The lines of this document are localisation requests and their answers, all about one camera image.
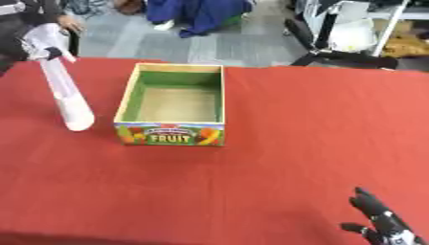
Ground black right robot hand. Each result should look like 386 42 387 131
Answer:
338 187 418 245

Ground white plastic bag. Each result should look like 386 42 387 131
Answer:
327 18 381 54

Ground white metal frame table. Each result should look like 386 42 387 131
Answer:
293 0 429 57

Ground tall white bottle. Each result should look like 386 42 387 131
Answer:
21 23 98 132

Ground yellow brown bag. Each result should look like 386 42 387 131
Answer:
380 29 429 59

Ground cardboard box with green inside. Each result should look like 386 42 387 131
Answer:
112 62 228 147

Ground person's hand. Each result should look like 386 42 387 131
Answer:
56 14 87 33

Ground person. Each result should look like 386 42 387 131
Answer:
144 0 255 39
0 0 87 78

